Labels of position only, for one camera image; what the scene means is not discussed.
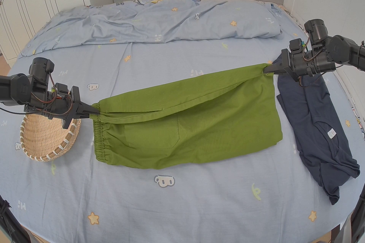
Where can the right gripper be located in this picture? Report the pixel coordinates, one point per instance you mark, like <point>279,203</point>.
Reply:
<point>310,64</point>

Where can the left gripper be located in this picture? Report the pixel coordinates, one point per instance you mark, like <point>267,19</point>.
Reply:
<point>57,108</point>

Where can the green shorts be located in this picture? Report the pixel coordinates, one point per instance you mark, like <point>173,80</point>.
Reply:
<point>199,122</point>

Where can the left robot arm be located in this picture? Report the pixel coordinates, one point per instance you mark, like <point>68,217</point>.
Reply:
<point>17,88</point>

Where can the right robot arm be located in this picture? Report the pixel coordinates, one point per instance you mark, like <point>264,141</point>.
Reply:
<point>342,48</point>

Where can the round woven basket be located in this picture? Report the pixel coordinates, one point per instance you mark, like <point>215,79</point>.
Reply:
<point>42,139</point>

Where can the bed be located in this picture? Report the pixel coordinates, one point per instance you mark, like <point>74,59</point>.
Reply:
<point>176,196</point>

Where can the dark blue T-shirt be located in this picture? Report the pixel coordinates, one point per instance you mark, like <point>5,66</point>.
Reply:
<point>316,128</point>

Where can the pale blue quilt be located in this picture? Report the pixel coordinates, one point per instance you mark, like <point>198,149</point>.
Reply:
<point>159,22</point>

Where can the white wardrobe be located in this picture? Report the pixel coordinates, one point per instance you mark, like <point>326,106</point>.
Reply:
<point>34,2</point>

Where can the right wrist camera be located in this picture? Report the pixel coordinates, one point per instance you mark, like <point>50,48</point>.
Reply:
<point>296,46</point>

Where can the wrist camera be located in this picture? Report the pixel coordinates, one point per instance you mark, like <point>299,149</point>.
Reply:
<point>62,89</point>
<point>296,46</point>

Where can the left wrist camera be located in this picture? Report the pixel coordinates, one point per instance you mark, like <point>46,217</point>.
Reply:
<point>62,89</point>

